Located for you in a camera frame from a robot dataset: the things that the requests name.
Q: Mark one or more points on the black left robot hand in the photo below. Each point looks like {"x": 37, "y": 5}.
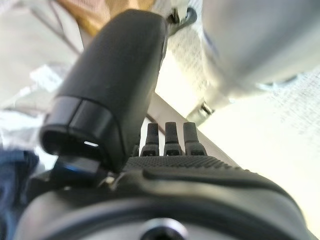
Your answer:
{"x": 112, "y": 82}

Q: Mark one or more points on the navy blue garment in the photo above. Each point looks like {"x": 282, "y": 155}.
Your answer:
{"x": 12, "y": 190}

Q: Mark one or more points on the white garment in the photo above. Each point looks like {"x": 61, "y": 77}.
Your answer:
{"x": 17, "y": 130}

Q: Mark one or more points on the beige bed blanket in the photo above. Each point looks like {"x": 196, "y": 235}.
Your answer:
{"x": 32, "y": 37}

